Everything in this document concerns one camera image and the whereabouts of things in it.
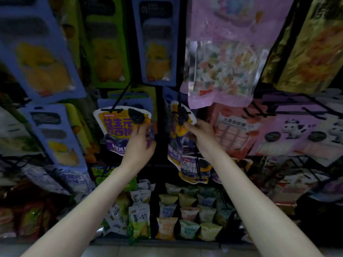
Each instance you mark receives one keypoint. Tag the person's left hand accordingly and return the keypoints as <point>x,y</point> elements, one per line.
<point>138,150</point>

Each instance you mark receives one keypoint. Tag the person's right hand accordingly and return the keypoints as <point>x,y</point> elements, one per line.
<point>204,139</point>

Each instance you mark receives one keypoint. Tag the blue yellow curvy snack bag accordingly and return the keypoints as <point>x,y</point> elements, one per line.
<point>179,144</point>
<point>195,174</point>
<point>115,128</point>

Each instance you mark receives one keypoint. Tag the red sliced snack bag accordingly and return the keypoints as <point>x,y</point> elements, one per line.
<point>236,131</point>

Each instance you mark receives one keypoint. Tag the row of pale green pouches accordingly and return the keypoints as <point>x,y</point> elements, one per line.
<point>182,211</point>

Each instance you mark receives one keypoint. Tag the green dried mango packet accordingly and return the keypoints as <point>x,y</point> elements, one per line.
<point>107,45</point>

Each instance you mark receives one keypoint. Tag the gold egg tart candy bag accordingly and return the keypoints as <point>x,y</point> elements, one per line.
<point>316,45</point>

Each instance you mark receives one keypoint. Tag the person's right forearm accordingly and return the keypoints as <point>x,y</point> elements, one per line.
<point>268,211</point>

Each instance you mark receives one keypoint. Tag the person's left forearm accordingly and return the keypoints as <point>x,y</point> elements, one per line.
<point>80,216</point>

